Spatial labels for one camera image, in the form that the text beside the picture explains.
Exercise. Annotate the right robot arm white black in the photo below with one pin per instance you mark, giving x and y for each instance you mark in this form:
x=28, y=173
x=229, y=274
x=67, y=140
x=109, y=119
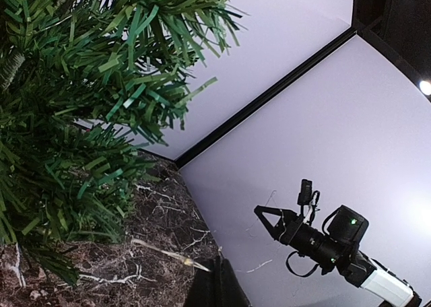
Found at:
x=347, y=228

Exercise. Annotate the black right corner post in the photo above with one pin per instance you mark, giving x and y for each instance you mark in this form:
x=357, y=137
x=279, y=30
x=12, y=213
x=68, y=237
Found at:
x=262, y=99

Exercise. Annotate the small green christmas tree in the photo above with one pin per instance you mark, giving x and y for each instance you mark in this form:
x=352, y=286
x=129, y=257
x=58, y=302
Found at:
x=77, y=78

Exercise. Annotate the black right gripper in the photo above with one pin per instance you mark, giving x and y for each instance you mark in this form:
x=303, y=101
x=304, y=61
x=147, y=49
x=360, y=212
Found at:
x=303, y=238

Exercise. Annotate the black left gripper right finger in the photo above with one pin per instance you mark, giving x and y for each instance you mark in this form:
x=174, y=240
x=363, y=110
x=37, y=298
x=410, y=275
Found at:
x=230, y=292

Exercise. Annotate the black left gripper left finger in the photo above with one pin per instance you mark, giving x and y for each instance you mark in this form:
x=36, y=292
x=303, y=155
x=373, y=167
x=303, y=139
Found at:
x=205, y=288

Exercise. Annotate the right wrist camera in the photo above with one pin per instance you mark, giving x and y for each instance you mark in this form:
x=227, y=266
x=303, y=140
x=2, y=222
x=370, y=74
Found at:
x=308, y=200

